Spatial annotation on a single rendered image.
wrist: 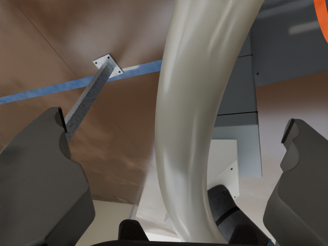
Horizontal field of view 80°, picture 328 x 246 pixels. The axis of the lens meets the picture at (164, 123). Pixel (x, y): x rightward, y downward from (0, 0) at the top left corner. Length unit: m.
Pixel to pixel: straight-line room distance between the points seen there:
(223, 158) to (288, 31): 0.98
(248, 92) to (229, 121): 0.16
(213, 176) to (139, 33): 1.17
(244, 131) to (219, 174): 0.18
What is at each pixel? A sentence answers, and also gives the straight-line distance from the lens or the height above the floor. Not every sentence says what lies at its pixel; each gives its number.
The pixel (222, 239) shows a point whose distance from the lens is 0.19.
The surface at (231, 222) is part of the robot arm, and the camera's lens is 0.73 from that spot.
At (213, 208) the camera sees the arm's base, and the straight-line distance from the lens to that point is 0.74.
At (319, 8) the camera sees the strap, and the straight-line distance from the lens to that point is 1.48.
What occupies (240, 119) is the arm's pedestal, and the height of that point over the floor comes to 0.82.
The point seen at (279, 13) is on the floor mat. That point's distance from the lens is 1.44.
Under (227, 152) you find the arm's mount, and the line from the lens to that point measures 0.77.
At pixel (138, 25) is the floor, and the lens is 1.55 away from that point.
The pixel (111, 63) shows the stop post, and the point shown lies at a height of 0.01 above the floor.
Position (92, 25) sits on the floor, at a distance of 1.71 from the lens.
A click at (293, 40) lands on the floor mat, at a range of 1.54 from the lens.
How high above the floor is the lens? 1.32
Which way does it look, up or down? 37 degrees down
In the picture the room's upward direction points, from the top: 164 degrees counter-clockwise
